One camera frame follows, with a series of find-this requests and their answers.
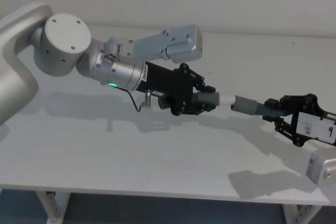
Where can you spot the white table leg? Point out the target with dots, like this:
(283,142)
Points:
(51,205)
(292,214)

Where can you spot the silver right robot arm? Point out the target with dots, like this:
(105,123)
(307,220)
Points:
(324,169)

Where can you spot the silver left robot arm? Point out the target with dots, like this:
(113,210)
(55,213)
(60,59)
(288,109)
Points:
(60,43)

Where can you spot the white tube connector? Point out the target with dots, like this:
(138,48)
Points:
(227,101)

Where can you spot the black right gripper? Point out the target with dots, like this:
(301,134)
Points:
(312,127)

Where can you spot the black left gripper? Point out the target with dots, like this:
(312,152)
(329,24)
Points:
(168,82)

